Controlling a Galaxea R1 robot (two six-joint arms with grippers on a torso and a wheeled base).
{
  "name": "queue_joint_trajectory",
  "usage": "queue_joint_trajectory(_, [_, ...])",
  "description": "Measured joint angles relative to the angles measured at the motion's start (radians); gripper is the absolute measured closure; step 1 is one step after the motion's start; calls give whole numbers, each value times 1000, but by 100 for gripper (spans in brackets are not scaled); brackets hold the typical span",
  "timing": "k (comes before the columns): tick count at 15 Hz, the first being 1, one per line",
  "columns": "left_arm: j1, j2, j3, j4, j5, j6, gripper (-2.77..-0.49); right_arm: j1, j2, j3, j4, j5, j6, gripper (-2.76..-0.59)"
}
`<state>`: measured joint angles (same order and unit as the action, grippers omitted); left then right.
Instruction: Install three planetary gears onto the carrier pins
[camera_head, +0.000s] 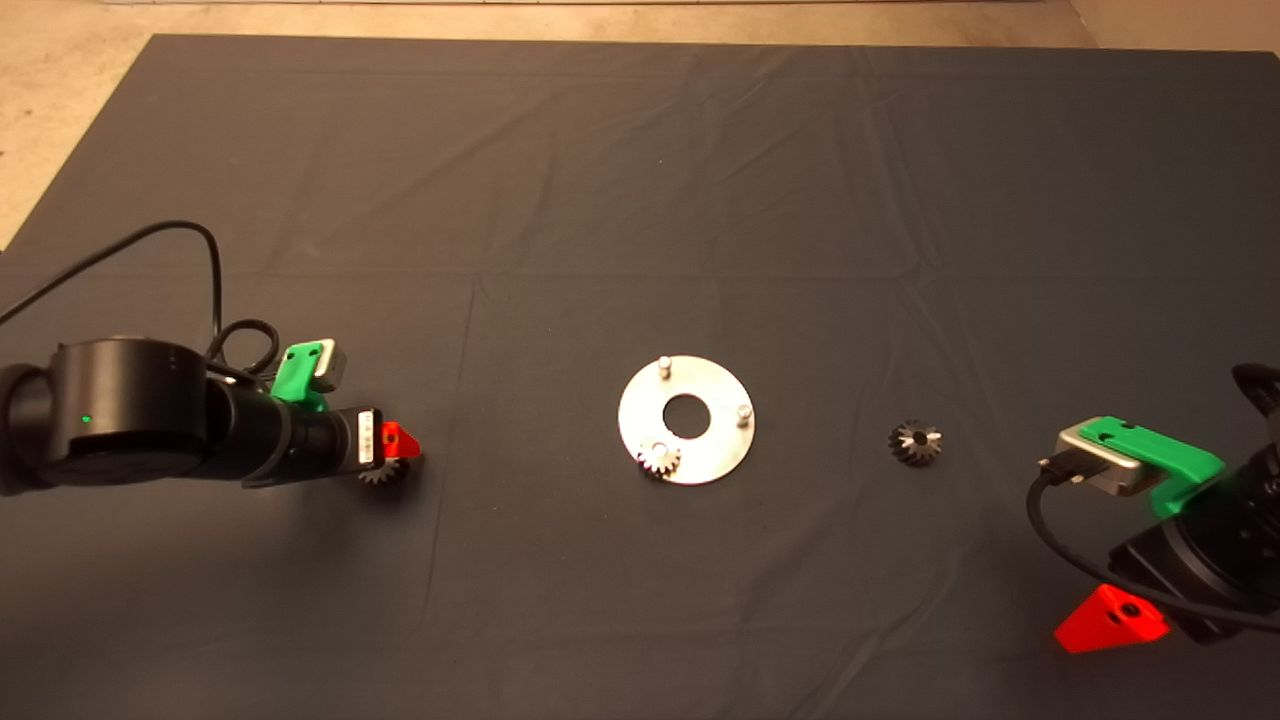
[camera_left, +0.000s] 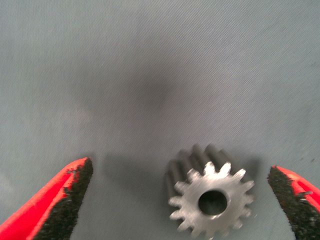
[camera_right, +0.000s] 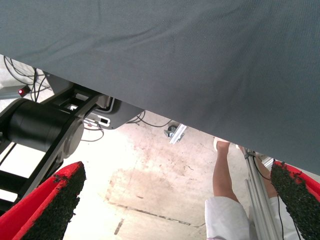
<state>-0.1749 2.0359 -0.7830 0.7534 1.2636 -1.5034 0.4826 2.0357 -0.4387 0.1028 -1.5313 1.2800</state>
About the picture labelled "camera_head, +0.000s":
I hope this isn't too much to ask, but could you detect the left silver camera box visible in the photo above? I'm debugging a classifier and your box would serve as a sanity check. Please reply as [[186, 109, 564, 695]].
[[312, 343, 349, 393]]

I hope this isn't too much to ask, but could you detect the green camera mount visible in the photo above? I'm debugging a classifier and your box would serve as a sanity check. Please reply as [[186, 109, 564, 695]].
[[1080, 417, 1227, 519], [272, 340, 336, 411]]

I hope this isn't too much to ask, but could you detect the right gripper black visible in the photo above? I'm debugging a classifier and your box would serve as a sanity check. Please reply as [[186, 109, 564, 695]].
[[1054, 484, 1265, 655]]

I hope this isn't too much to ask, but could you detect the round metal carrier plate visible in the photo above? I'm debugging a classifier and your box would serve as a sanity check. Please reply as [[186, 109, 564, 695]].
[[617, 355, 756, 487]]

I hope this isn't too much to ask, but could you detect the right green camera mount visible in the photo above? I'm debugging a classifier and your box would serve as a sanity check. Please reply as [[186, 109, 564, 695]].
[[1080, 417, 1227, 519]]

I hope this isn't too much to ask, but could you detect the dark grey table cloth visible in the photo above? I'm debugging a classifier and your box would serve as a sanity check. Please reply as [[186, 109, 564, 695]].
[[0, 35, 1280, 720]]

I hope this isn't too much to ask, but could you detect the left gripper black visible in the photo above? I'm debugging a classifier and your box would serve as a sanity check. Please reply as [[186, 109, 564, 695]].
[[325, 405, 424, 474]]

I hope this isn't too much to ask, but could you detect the left green camera mount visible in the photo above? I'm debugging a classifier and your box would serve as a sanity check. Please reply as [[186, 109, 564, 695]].
[[272, 340, 336, 411]]

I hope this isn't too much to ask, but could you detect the silver camera box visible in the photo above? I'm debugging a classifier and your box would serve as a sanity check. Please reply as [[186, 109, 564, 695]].
[[1057, 425, 1146, 498], [312, 343, 349, 393]]

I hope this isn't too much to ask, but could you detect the right silver camera box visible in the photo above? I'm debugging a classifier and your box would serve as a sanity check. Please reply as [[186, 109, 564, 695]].
[[1057, 425, 1146, 498]]

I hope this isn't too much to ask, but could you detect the left thin black camera cable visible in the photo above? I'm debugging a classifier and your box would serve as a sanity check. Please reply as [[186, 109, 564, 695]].
[[0, 220, 283, 381]]

